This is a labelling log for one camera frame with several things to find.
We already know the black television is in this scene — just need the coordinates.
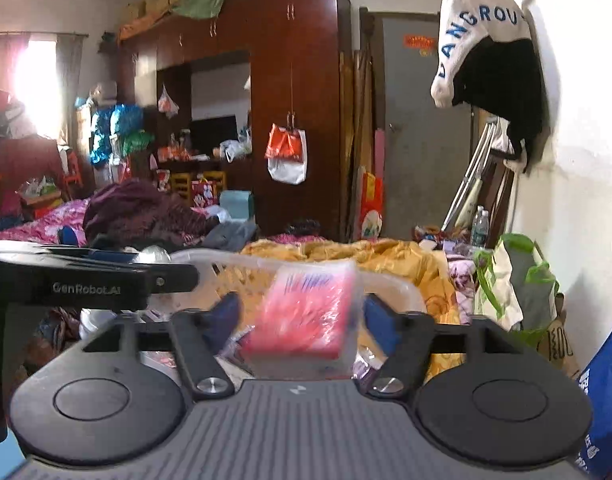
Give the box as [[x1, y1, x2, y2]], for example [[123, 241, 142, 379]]
[[190, 116, 238, 152]]

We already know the red printed paper bag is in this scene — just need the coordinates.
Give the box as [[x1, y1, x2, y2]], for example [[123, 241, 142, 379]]
[[358, 172, 385, 242]]

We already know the dark purple clothing pile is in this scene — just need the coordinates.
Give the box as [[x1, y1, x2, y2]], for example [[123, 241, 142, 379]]
[[82, 179, 220, 249]]

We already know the pink curtain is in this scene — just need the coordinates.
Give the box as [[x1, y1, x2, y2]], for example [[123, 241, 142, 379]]
[[0, 35, 33, 107]]

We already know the brown wooden wardrobe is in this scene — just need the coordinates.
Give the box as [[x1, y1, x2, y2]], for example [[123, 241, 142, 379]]
[[117, 0, 356, 242]]

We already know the white plastic basket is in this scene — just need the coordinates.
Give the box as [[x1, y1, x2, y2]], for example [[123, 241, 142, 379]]
[[80, 249, 428, 378]]

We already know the brown paper bag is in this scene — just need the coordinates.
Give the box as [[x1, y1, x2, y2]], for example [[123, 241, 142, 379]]
[[536, 310, 583, 379]]

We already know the green and white tote bag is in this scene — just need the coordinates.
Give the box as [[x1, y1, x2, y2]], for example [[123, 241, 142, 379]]
[[473, 232, 563, 347]]

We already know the red packet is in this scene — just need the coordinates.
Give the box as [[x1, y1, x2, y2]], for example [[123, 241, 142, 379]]
[[242, 259, 361, 377]]

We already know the dark red covered furniture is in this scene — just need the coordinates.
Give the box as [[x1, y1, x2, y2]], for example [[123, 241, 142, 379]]
[[0, 136, 63, 202]]

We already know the grey curtain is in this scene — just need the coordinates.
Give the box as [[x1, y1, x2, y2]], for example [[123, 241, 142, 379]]
[[56, 35, 85, 147]]

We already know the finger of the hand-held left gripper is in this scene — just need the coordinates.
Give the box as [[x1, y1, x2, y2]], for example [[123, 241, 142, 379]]
[[41, 246, 144, 267], [145, 262, 200, 295]]

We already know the pink floral blanket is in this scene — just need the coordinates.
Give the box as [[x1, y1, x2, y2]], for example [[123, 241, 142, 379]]
[[0, 199, 95, 247]]

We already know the grey door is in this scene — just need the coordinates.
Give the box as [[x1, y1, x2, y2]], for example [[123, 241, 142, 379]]
[[380, 12, 481, 242]]

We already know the red plastic chair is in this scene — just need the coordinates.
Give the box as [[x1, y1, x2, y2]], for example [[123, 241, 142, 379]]
[[63, 150, 85, 189]]

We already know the small white hanging plastic bag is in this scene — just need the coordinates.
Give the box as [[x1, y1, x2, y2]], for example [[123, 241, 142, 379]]
[[157, 85, 181, 119]]

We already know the blue shopping bag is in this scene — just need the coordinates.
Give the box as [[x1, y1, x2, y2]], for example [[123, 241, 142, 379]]
[[576, 316, 612, 479]]

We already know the white and black hanging jacket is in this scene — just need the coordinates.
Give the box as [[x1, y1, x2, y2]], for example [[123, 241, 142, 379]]
[[430, 0, 551, 175]]

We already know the clear water bottle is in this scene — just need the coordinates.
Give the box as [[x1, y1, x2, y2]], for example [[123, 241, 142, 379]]
[[470, 206, 490, 249]]

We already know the light blue box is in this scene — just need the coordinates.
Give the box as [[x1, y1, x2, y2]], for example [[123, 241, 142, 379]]
[[220, 190, 257, 224]]

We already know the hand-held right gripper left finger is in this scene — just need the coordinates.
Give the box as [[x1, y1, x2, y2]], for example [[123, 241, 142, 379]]
[[82, 292, 243, 402]]

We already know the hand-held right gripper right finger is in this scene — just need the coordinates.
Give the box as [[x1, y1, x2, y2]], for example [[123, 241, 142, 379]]
[[363, 295, 533, 402]]

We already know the metal crutch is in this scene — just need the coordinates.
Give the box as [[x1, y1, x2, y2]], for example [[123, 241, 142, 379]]
[[443, 117, 503, 232]]

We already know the blue plastic bags pile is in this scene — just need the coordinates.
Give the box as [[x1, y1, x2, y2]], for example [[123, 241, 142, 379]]
[[90, 104, 145, 165]]

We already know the red door sticker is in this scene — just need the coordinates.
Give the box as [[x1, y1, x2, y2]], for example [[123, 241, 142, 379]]
[[403, 35, 437, 57]]

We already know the orange and white plastic bag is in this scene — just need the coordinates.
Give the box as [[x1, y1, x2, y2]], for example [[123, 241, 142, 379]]
[[265, 122, 308, 185]]

